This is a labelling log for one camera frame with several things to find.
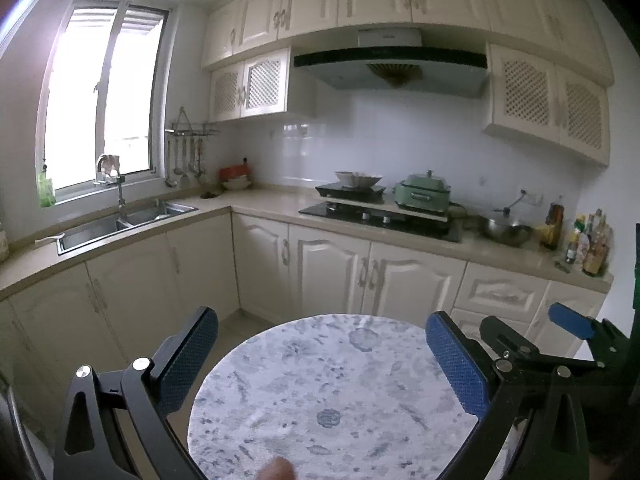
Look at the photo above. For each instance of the red pot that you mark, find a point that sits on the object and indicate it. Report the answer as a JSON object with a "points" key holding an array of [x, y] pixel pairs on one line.
{"points": [[235, 172]]}

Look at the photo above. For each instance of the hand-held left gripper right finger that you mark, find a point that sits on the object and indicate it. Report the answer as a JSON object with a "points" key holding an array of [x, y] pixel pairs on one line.
{"points": [[457, 365]]}

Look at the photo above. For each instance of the black induction cooker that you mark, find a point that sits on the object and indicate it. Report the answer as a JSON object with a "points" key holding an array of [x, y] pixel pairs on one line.
{"points": [[350, 191]]}

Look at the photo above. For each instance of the black gas stove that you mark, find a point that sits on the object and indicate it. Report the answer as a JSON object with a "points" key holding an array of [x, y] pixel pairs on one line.
{"points": [[380, 222]]}

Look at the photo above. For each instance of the steel kitchen sink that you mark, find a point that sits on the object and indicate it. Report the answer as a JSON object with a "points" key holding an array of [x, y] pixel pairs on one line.
{"points": [[100, 230]]}

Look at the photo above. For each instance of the white bowl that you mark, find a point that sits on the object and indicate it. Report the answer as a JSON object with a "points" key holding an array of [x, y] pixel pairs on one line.
{"points": [[237, 185]]}

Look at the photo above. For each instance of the cream lower kitchen cabinets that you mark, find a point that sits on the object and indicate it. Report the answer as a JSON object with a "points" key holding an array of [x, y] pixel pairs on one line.
{"points": [[325, 270]]}

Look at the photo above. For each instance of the green electric pot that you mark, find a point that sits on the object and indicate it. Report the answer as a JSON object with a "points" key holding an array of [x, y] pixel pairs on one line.
{"points": [[422, 192]]}

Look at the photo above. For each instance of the black range hood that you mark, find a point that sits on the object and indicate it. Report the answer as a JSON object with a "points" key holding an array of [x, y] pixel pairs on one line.
{"points": [[390, 67]]}

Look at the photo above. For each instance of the row of condiment bottles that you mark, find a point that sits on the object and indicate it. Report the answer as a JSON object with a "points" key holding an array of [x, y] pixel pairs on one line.
{"points": [[590, 245]]}

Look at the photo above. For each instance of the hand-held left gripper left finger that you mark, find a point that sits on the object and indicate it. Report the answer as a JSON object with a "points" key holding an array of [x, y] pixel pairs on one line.
{"points": [[187, 360]]}

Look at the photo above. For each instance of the hanging metal ladle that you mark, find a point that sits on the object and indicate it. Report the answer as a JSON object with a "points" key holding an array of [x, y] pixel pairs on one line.
{"points": [[182, 160], [171, 170], [193, 157]]}

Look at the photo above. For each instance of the beige kitchen countertop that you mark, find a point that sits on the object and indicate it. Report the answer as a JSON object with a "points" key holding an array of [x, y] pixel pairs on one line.
{"points": [[280, 205]]}

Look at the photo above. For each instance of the tall brown oil bottle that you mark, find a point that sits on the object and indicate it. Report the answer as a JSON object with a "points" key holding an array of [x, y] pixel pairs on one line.
{"points": [[552, 225]]}

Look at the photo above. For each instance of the metal utensil rack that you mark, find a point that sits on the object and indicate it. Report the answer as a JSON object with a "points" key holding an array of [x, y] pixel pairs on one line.
{"points": [[192, 127]]}

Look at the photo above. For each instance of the kitchen window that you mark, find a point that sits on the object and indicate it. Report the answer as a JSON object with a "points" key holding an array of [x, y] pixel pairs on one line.
{"points": [[85, 100]]}

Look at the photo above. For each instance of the green bottle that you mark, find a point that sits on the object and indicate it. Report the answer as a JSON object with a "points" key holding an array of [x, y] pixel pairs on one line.
{"points": [[46, 190]]}

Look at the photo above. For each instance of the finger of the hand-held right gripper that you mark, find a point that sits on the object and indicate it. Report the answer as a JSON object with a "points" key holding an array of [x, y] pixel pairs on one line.
{"points": [[500, 335], [570, 319]]}

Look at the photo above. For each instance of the person's left hand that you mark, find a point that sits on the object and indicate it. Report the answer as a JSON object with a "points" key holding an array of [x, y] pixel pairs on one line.
{"points": [[276, 471]]}

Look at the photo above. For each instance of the steel cooking pot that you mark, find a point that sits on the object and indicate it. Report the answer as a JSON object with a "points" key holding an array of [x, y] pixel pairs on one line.
{"points": [[505, 232]]}

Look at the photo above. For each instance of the metal faucet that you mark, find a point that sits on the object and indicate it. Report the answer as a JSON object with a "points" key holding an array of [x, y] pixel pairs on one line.
{"points": [[120, 200]]}

